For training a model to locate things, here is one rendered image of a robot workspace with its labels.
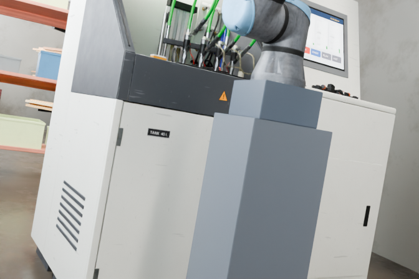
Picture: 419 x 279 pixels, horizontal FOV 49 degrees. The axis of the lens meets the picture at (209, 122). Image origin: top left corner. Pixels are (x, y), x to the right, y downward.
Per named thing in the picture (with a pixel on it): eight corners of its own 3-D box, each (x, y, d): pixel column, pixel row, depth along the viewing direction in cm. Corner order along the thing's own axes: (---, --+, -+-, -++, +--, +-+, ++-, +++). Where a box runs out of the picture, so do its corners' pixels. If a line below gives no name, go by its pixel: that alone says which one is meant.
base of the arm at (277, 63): (315, 91, 123) (322, 54, 123) (267, 80, 117) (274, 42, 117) (285, 90, 137) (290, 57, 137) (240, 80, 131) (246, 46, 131)
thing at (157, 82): (128, 101, 151) (136, 53, 151) (123, 100, 155) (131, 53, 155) (272, 126, 184) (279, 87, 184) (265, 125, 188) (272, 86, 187)
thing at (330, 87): (325, 93, 205) (327, 80, 205) (308, 91, 214) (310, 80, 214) (359, 101, 217) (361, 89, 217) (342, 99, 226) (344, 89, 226)
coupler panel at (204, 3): (193, 58, 220) (204, -6, 219) (189, 58, 223) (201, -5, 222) (216, 63, 226) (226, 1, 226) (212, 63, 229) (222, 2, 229)
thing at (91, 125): (74, 337, 150) (115, 98, 149) (38, 271, 199) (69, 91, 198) (247, 319, 187) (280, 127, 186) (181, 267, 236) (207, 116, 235)
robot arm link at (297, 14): (313, 55, 126) (322, 6, 126) (281, 43, 118) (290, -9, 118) (282, 55, 135) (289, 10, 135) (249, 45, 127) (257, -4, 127)
